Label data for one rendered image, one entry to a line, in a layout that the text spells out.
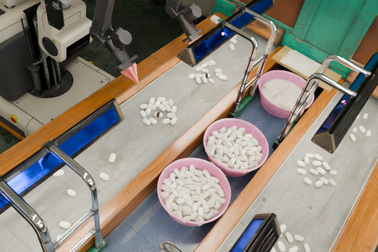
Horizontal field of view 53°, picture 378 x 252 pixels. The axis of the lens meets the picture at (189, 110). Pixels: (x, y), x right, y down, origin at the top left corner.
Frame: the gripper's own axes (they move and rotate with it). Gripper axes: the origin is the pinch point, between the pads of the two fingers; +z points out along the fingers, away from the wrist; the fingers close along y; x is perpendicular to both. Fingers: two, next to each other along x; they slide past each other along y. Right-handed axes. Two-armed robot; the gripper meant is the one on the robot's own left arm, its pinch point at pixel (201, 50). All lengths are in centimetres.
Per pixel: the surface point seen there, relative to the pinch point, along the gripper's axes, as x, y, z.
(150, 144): -5, -54, 18
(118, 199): -13, -80, 24
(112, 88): 13.2, -44.7, -7.5
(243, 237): -64, -79, 35
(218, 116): -14.9, -24.1, 25.1
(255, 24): -5.9, 37.7, 4.3
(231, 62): -1.9, 12.2, 13.4
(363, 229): -60, -31, 77
